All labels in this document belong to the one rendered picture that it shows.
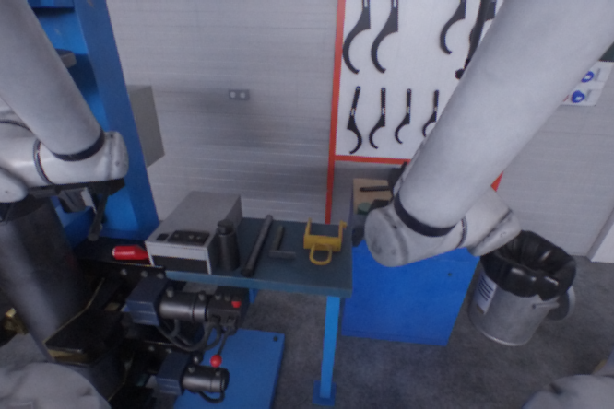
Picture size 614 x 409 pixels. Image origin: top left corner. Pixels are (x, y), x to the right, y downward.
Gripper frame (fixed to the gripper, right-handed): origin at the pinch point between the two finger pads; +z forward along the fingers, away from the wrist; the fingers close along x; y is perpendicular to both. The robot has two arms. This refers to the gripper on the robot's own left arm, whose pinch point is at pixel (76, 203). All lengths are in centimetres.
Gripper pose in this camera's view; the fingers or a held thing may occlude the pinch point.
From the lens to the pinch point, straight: 102.6
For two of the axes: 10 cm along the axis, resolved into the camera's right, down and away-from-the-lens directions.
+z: -1.8, 5.8, 7.9
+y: -3.3, -8.0, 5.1
